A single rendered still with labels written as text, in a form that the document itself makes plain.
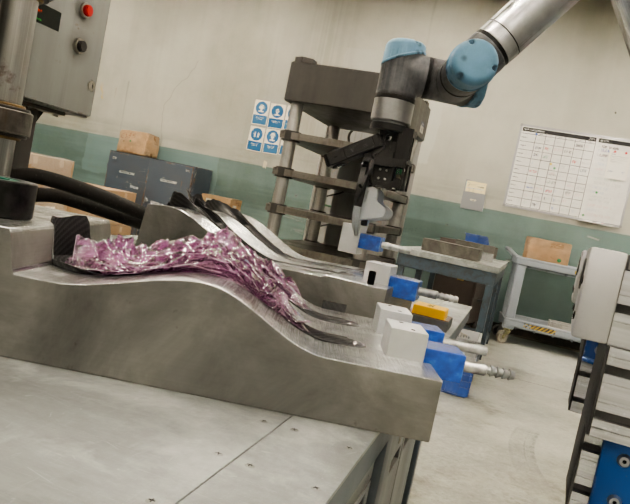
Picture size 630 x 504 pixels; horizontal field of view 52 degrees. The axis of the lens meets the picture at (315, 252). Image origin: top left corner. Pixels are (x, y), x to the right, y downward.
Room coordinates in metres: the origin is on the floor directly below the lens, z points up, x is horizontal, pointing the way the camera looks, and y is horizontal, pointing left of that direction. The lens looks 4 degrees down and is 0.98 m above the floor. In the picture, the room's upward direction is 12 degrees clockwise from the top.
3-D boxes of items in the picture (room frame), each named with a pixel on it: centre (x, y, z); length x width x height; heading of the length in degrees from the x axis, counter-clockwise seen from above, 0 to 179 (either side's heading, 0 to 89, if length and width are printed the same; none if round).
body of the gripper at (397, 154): (1.22, -0.10, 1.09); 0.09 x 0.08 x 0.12; 73
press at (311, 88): (5.69, -0.19, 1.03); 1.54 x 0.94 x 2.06; 162
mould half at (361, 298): (1.04, 0.10, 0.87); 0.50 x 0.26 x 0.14; 73
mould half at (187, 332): (0.67, 0.12, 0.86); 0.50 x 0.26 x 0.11; 90
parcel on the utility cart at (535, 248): (6.56, -2.28, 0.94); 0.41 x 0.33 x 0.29; 80
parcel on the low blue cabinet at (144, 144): (8.12, 2.41, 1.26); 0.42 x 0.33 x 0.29; 72
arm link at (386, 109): (1.23, -0.09, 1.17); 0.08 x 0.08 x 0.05
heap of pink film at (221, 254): (0.68, 0.12, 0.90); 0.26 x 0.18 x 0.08; 90
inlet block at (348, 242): (1.22, -0.11, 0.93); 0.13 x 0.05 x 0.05; 73
